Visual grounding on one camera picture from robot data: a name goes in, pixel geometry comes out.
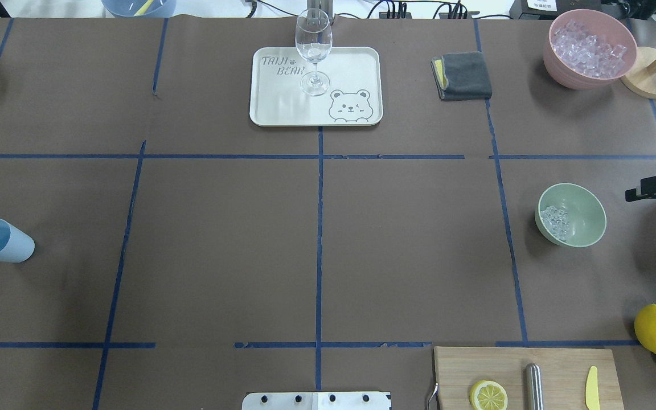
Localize green bowl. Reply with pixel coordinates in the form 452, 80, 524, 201
534, 183, 607, 248

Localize light blue plastic cup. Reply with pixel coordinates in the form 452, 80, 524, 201
0, 219, 35, 263

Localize ice cubes in green bowl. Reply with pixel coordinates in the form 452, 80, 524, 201
539, 206, 570, 242

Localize pink bowl with ice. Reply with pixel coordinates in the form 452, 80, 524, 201
543, 9, 637, 90

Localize wooden cutting board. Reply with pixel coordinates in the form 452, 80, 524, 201
434, 347, 624, 409

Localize yellow plastic knife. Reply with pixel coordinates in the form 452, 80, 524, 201
585, 366, 600, 410

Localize grey folded cloth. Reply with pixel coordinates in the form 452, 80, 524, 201
430, 52, 493, 101

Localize lemon half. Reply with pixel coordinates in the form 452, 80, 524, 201
469, 380, 509, 410

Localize white bear tray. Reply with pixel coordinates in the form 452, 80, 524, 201
249, 46, 384, 127

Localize clear wine glass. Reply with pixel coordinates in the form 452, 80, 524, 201
295, 7, 333, 96

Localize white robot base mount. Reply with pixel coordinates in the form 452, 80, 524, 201
241, 391, 392, 409

